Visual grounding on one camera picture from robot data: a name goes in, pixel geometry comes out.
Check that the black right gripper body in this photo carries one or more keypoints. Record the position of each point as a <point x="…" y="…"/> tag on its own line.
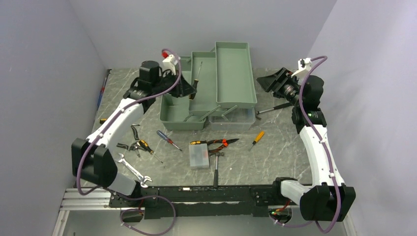
<point x="289" y="90"/>

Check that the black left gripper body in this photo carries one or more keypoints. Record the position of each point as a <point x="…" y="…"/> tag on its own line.
<point x="166" y="84"/>

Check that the yellow black handled screwdriver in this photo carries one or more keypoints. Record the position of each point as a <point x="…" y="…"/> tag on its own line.
<point x="195" y="84"/>

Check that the green toolbox with clear lid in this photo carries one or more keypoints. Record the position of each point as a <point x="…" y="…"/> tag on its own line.
<point x="225" y="96"/>

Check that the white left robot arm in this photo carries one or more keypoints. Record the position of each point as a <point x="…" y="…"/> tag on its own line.
<point x="92" y="158"/>

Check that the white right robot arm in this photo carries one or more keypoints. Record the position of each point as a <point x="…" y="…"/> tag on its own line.
<point x="319" y="156"/>

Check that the small claw hammer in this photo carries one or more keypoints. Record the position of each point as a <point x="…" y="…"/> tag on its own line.
<point x="278" y="107"/>

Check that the small clear screw box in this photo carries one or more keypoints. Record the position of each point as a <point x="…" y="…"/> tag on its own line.
<point x="198" y="156"/>

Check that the orange black long nose pliers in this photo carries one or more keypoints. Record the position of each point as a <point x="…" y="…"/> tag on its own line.
<point x="223" y="144"/>

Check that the silver combination wrench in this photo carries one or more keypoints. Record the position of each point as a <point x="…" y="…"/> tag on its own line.
<point x="133" y="169"/>

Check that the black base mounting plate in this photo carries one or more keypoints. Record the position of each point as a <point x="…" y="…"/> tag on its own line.
<point x="192" y="201"/>

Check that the blue red tool at wall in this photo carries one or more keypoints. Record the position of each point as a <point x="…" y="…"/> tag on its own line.
<point x="103" y="88"/>

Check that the orange handled screwdriver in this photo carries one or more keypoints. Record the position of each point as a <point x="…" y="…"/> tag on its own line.
<point x="256" y="140"/>

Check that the blue red handled screwdriver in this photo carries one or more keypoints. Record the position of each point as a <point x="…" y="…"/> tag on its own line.
<point x="167" y="139"/>

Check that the black handled hammer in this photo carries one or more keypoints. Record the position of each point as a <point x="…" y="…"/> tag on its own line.
<point x="216" y="174"/>

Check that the aluminium frame rail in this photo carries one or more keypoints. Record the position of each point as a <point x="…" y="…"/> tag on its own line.
<point x="99" y="200"/>

